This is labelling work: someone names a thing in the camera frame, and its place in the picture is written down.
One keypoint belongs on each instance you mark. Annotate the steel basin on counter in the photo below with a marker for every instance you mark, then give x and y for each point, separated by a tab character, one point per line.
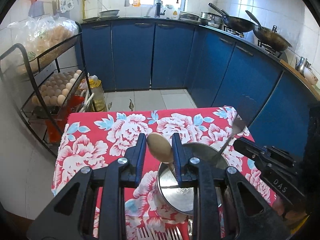
109	13

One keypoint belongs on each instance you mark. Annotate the black wok far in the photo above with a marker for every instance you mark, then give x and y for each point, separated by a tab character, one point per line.
235	23

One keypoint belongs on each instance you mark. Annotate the orange bottle on windowsill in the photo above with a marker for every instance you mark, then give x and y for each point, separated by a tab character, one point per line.
136	3

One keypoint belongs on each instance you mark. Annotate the stainless steel utensil pot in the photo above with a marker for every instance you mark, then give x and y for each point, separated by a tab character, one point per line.
182	199

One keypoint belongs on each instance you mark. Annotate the red floral tablecloth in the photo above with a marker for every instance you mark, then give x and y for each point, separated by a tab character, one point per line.
97	139

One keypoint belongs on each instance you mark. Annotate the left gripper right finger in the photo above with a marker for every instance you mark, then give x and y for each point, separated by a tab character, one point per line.
192	172

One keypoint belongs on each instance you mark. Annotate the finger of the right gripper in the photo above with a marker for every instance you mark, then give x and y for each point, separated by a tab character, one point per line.
250	149

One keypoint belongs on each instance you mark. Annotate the steel lidded pot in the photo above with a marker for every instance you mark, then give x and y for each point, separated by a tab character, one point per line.
210	19

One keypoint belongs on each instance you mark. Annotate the wooden spoon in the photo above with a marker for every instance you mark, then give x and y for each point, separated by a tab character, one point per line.
161	150

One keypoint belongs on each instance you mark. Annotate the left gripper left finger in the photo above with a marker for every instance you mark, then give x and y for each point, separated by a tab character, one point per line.
125	172

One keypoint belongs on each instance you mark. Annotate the blue kitchen cabinets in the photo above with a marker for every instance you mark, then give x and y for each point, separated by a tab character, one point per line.
215	67

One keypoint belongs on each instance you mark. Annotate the chrome sink faucet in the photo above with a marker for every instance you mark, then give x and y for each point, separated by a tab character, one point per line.
158	12

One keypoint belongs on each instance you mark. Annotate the black wok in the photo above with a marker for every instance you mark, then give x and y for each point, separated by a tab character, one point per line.
235	23
267	36

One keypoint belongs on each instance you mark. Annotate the black wire kitchen rack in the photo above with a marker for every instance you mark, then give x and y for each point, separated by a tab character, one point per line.
34	109

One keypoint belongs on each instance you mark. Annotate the steel fork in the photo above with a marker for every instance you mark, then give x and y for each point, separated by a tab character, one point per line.
144	234
169	234

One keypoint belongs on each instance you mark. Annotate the plastic bag of eggs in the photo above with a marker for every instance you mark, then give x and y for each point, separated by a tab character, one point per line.
38	35

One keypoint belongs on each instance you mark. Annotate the steel kettle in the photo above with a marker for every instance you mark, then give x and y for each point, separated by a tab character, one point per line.
301	64

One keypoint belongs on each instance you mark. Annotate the tray of eggs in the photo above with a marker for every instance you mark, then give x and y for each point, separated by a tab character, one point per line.
55	88

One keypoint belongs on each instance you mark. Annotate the black wok near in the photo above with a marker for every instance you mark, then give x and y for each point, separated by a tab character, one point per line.
267	36

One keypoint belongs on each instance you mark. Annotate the cooking oil bottle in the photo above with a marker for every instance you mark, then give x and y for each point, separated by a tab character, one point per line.
98	104

